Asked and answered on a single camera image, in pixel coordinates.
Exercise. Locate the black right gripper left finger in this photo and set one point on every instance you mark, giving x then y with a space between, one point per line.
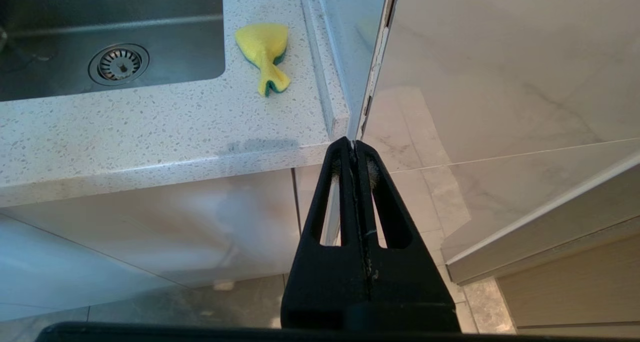
320 282

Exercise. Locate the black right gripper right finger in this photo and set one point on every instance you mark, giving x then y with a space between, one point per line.
410 292

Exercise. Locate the yellow green sponge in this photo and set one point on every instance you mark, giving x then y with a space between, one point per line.
260 45

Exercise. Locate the stainless steel sink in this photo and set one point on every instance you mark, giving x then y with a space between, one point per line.
100 17

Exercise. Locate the round metal drain strainer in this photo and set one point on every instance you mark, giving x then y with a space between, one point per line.
119 64

